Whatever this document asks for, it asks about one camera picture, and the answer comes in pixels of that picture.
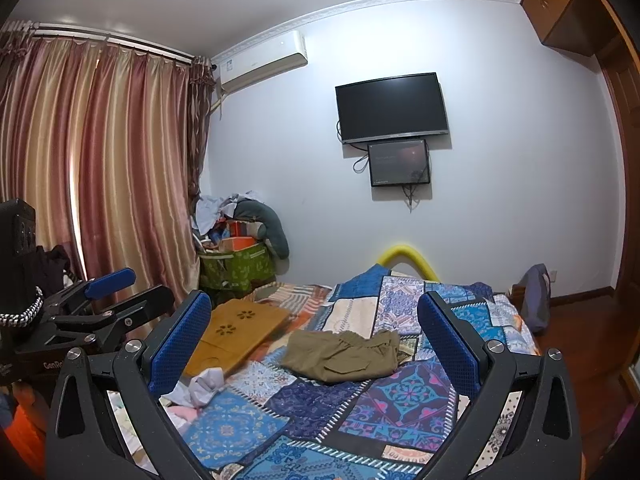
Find wooden door frame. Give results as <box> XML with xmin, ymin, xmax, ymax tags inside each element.
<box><xmin>582</xmin><ymin>0</ymin><xmax>640</xmax><ymax>346</ymax></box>

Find pile of light clothes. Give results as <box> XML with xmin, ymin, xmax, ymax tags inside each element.
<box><xmin>107</xmin><ymin>390</ymin><xmax>201</xmax><ymax>471</ymax></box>

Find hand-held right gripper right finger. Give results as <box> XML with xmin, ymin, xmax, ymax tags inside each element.
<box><xmin>416</xmin><ymin>290</ymin><xmax>583</xmax><ymax>480</ymax></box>

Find yellow foam tube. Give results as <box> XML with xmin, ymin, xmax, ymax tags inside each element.
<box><xmin>376</xmin><ymin>245</ymin><xmax>438</xmax><ymax>281</ymax></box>

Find curtain rail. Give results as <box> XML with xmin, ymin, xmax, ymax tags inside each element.
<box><xmin>10</xmin><ymin>20</ymin><xmax>211</xmax><ymax>67</ymax></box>

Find small black wall monitor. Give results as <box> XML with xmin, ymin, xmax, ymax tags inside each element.
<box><xmin>367</xmin><ymin>139</ymin><xmax>432</xmax><ymax>188</ymax></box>

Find blue patchwork blanket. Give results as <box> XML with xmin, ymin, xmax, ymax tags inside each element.
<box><xmin>165</xmin><ymin>262</ymin><xmax>543</xmax><ymax>480</ymax></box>

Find grey long pillow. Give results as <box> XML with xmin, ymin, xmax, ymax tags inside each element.
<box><xmin>235</xmin><ymin>199</ymin><xmax>291</xmax><ymax>260</ymax></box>

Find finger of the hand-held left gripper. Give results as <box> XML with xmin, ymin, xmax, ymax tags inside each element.
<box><xmin>50</xmin><ymin>285</ymin><xmax>176</xmax><ymax>345</ymax></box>
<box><xmin>47</xmin><ymin>268</ymin><xmax>137</xmax><ymax>312</ymax></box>

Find wooden lap desk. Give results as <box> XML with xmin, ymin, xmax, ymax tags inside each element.
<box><xmin>182</xmin><ymin>298</ymin><xmax>293</xmax><ymax>378</ymax></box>

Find orange cloth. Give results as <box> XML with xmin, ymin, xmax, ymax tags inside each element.
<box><xmin>7</xmin><ymin>400</ymin><xmax>51</xmax><ymax>478</ymax></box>

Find dark cloth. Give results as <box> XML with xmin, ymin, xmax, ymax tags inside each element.
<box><xmin>36</xmin><ymin>244</ymin><xmax>75</xmax><ymax>291</ymax></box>

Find green fabric storage bag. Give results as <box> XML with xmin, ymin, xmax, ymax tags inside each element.
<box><xmin>199</xmin><ymin>240</ymin><xmax>276</xmax><ymax>293</ymax></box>

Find wooden wall cabinet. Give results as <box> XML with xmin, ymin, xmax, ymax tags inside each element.
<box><xmin>520</xmin><ymin>0</ymin><xmax>608</xmax><ymax>56</ymax></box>

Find striped pink curtain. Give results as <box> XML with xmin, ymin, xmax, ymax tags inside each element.
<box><xmin>0</xmin><ymin>20</ymin><xmax>213</xmax><ymax>301</ymax></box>

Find grey backpack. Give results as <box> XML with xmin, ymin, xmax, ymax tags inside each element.
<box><xmin>519</xmin><ymin>264</ymin><xmax>552</xmax><ymax>335</ymax></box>

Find black wall television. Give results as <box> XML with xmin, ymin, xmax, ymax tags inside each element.
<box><xmin>335</xmin><ymin>72</ymin><xmax>448</xmax><ymax>146</ymax></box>

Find black white braided cord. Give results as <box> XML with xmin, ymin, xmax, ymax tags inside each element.
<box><xmin>0</xmin><ymin>285</ymin><xmax>46</xmax><ymax>330</ymax></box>

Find white air conditioner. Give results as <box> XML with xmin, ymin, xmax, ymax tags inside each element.
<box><xmin>212</xmin><ymin>30</ymin><xmax>308</xmax><ymax>95</ymax></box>

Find crumpled white cloth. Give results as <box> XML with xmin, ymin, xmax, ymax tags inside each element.
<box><xmin>187</xmin><ymin>367</ymin><xmax>226</xmax><ymax>408</ymax></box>

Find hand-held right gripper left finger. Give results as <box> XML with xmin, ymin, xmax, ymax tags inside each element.
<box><xmin>45</xmin><ymin>290</ymin><xmax>213</xmax><ymax>480</ymax></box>

